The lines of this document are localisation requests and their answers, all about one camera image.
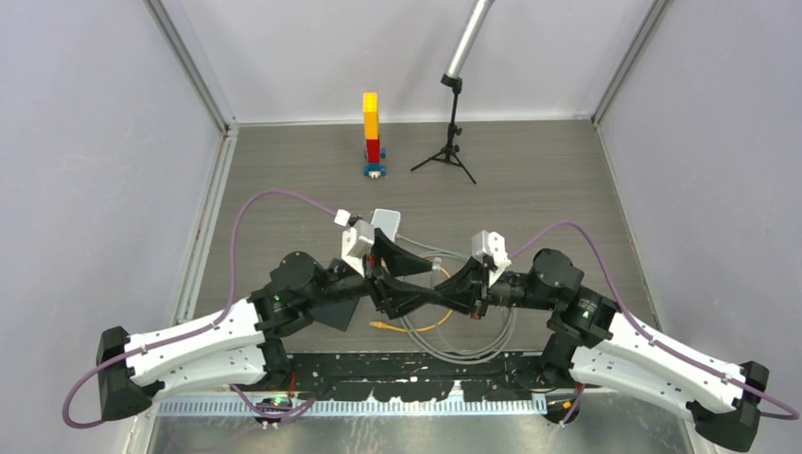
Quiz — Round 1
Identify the black tripod with silver pole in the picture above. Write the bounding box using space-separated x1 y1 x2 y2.
410 0 495 184

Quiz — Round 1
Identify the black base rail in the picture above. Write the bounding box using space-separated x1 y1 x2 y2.
239 352 580 424

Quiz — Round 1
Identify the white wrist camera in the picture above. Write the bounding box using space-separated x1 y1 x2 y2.
471 230 512 288
334 209 375 276

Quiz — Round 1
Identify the yellow ethernet cable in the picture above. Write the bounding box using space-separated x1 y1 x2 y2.
368 266 455 334

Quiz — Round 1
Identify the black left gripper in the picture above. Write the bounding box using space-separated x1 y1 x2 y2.
305 230 441 318

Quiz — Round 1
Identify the dark grey foam pad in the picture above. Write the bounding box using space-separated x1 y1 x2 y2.
308 297 360 332

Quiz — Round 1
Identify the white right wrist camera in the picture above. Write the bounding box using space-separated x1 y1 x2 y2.
471 230 512 288

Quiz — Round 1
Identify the white network switch box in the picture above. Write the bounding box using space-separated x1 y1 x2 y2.
371 208 401 242

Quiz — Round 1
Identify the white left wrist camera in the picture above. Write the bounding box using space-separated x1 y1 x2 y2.
334 209 375 276

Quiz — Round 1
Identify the colourful toy block tower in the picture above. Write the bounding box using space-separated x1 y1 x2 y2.
362 92 387 179

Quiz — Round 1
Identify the grey ethernet cable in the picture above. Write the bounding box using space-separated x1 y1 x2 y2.
395 235 519 366

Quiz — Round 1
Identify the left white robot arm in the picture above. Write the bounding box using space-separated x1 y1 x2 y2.
96 227 440 422

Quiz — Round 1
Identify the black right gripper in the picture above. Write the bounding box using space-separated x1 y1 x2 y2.
434 253 557 318

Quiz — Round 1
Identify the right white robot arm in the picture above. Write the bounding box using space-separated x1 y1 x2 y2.
435 249 769 452

